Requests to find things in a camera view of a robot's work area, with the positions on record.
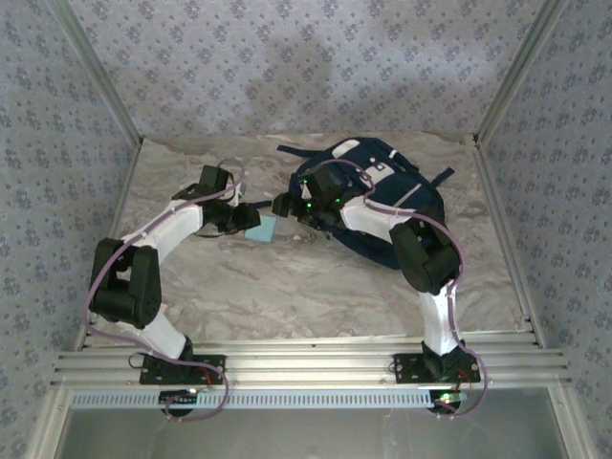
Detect light blue notepad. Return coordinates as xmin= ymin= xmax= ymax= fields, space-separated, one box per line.
xmin=245 ymin=214 xmax=282 ymax=244

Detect navy blue backpack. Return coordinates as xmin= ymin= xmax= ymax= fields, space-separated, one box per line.
xmin=276 ymin=137 xmax=455 ymax=272

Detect black controller board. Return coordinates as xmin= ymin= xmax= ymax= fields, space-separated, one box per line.
xmin=159 ymin=389 xmax=200 ymax=417
xmin=428 ymin=389 xmax=468 ymax=416

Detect grey metal panel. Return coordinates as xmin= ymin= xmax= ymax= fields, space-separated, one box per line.
xmin=55 ymin=387 xmax=573 ymax=459

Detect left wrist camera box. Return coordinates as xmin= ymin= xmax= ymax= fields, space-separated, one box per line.
xmin=228 ymin=183 xmax=251 ymax=208

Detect aluminium mounting rail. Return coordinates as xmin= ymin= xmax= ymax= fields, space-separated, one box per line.
xmin=50 ymin=336 xmax=574 ymax=388

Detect aluminium frame post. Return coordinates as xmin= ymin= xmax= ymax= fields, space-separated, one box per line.
xmin=475 ymin=0 xmax=573 ymax=144
xmin=47 ymin=0 xmax=144 ymax=147

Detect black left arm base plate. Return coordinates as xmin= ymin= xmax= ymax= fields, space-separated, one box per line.
xmin=139 ymin=354 xmax=227 ymax=386

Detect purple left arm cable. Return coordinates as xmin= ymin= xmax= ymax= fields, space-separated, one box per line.
xmin=83 ymin=159 xmax=251 ymax=424

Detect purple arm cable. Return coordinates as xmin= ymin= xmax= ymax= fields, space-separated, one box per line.
xmin=317 ymin=160 xmax=493 ymax=422
xmin=83 ymin=159 xmax=251 ymax=424

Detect aluminium table side rail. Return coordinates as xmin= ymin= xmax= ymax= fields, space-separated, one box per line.
xmin=470 ymin=133 xmax=547 ymax=349

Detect grey slotted cable duct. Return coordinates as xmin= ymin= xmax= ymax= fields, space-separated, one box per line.
xmin=69 ymin=389 xmax=463 ymax=411

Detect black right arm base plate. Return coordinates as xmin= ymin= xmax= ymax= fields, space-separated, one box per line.
xmin=392 ymin=353 xmax=482 ymax=383

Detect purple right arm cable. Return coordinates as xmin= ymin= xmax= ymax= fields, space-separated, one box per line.
xmin=317 ymin=160 xmax=493 ymax=422

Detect aluminium frame leg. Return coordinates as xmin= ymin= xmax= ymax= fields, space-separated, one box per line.
xmin=549 ymin=386 xmax=599 ymax=459
xmin=26 ymin=386 xmax=73 ymax=459

